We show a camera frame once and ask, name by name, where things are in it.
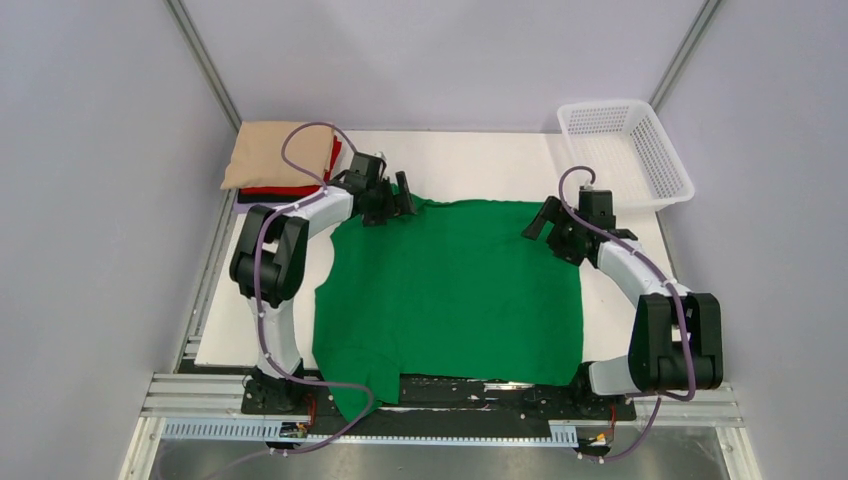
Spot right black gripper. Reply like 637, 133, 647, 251
521, 197, 586, 267

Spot folded beige t shirt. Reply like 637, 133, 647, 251
220, 121, 334, 190

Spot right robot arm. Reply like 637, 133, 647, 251
522, 189, 724, 418

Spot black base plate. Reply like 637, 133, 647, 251
240, 370, 636, 436

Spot folded red t shirt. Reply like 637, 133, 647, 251
238, 135, 343, 195

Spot white plastic basket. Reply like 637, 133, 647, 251
556, 99, 695, 212

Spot green t shirt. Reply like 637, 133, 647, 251
312, 198, 584, 420

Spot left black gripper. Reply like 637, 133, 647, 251
361, 171, 417, 227

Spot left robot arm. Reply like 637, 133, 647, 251
229, 153, 417, 413

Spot aluminium frame rail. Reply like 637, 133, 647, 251
141, 374, 744, 428

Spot corner metal strip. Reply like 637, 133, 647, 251
164, 0, 242, 131
648, 0, 724, 112

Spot left corner metal strip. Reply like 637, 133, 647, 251
164, 0, 242, 131

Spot white slotted cable duct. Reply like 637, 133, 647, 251
160, 418, 578, 448

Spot right corner metal strip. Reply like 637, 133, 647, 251
648, 0, 724, 112

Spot folded black t shirt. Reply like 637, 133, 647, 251
234, 190, 324, 208

